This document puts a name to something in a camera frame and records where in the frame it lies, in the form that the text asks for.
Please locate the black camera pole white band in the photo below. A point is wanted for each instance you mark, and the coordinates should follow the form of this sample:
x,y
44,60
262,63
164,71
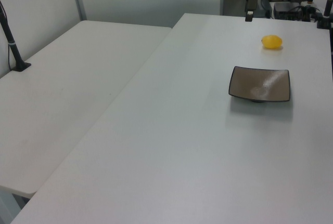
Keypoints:
x,y
11,44

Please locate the black control box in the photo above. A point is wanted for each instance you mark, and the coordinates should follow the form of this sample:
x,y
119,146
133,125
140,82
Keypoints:
x,y
286,8

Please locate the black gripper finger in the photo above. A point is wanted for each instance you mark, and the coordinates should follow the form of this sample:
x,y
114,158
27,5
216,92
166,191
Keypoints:
x,y
251,0

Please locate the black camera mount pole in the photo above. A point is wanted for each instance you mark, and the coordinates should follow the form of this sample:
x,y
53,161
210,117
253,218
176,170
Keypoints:
x,y
327,8

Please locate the yellow lemon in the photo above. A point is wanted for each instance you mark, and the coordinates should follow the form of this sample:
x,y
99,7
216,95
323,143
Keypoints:
x,y
271,41

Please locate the brown square ceramic plate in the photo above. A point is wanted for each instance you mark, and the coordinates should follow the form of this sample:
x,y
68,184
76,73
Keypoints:
x,y
260,85

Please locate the white side table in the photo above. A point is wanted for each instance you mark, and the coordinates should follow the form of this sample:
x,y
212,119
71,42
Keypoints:
x,y
65,91

